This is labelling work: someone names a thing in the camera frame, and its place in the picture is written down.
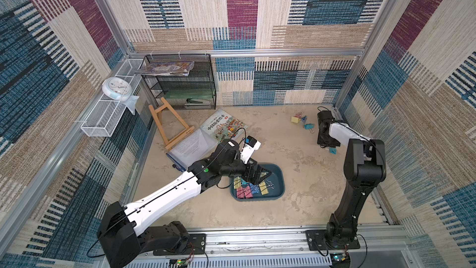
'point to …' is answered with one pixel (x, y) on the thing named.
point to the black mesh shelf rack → (196, 91)
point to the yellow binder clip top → (295, 120)
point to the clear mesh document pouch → (195, 147)
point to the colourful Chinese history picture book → (222, 126)
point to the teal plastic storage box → (271, 187)
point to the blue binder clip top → (304, 119)
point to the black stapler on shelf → (196, 102)
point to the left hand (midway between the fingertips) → (262, 167)
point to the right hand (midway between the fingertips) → (331, 141)
